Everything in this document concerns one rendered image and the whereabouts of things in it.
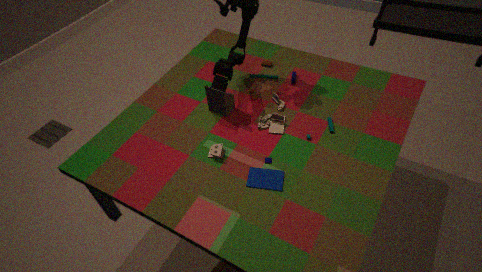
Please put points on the blue flat rectangular plate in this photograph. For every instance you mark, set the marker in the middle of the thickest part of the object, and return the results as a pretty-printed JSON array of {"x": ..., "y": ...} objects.
[{"x": 265, "y": 178}]

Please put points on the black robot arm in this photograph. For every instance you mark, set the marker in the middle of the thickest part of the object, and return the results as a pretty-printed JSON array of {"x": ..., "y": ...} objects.
[{"x": 225, "y": 67}]

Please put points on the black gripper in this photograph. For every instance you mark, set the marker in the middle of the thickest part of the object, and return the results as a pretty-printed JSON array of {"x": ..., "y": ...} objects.
[{"x": 224, "y": 8}]

